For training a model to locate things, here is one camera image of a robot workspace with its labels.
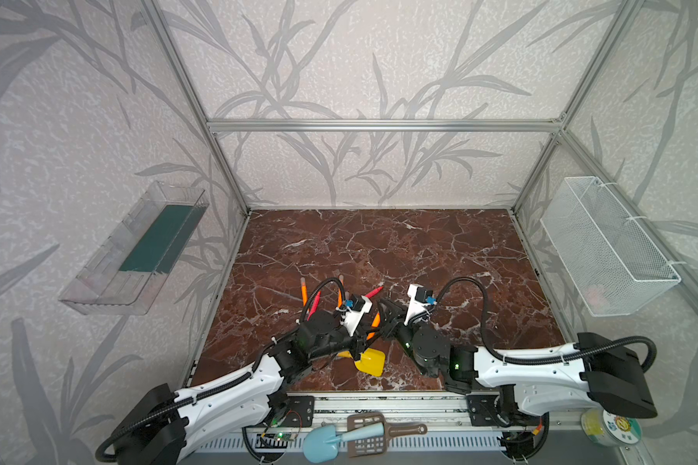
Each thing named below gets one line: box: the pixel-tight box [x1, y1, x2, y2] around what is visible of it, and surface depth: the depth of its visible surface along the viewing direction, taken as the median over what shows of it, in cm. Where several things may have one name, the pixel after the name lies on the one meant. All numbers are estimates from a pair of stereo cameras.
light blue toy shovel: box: [303, 422, 385, 464], surface depth 71 cm
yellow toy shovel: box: [337, 347, 386, 378], surface depth 82 cm
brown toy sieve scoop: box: [347, 411, 428, 459], surface depth 71 cm
